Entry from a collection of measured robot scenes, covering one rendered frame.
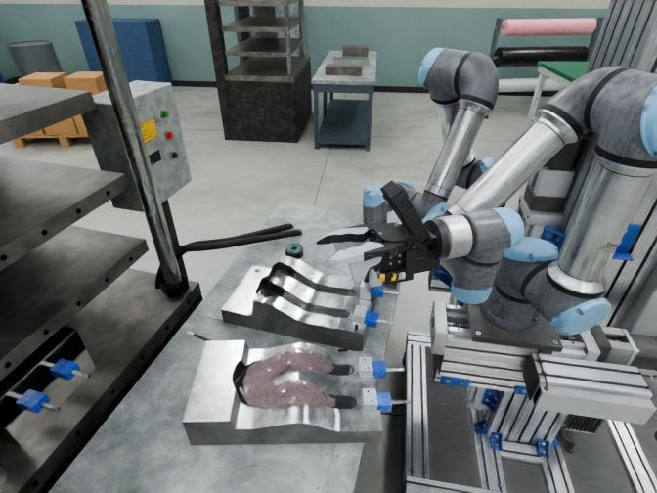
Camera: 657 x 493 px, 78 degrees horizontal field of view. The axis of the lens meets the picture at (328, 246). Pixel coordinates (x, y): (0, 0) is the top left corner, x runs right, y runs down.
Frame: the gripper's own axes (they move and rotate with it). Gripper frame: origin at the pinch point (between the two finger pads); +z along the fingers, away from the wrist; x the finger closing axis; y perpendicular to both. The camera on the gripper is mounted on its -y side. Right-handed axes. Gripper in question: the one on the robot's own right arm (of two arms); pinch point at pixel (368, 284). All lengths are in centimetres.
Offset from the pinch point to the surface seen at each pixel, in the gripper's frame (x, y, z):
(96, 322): -29, -93, 11
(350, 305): -6.7, -4.7, 4.8
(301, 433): -51, -7, 12
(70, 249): -24, -98, -16
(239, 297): -10.6, -44.6, 5.3
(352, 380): -32.9, 2.1, 10.6
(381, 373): -28.8, 9.8, 9.8
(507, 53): 543, 84, -22
